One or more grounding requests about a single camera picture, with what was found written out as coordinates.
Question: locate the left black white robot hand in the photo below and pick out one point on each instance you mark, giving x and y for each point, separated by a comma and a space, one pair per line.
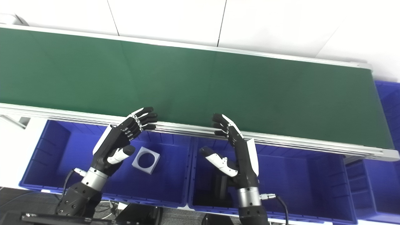
109, 150

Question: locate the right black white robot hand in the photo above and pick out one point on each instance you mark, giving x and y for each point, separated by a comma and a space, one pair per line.
247, 162

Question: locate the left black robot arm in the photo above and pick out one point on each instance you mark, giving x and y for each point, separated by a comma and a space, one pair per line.
78, 197

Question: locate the white square part with hole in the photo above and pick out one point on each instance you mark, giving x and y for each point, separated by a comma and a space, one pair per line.
153, 165

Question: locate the green conveyor belt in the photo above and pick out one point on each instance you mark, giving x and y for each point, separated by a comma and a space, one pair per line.
312, 143
218, 90

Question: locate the long blue plastic bin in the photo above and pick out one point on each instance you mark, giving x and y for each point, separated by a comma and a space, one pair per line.
378, 187

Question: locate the black robot torso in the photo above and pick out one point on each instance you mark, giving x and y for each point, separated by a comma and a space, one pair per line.
137, 215

